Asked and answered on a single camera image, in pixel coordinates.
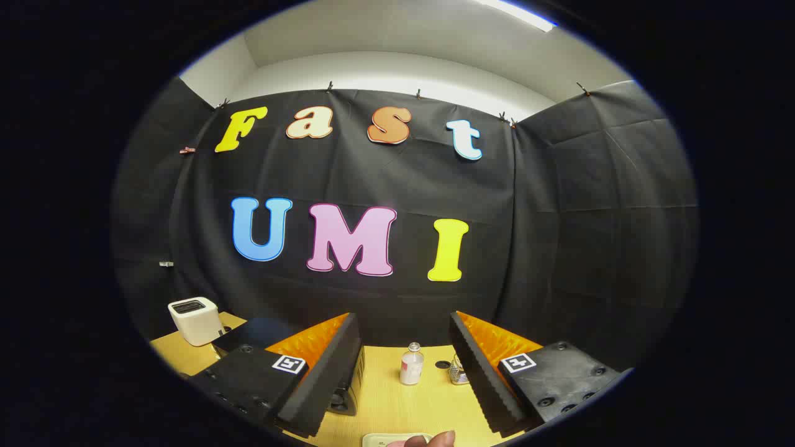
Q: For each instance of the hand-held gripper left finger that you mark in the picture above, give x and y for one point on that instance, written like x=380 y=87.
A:
x=332 y=372

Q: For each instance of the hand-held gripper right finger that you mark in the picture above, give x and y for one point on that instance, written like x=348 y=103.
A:
x=478 y=372

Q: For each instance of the cream square plate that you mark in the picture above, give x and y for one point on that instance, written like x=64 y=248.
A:
x=382 y=440

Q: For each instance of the black toaster oven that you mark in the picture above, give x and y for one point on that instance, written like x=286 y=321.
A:
x=254 y=332

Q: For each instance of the white toaster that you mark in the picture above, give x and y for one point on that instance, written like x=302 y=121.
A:
x=195 y=320

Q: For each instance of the clear bottle white label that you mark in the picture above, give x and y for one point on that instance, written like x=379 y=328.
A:
x=411 y=367

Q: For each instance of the ceiling light strip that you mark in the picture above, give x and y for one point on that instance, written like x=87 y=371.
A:
x=518 y=13

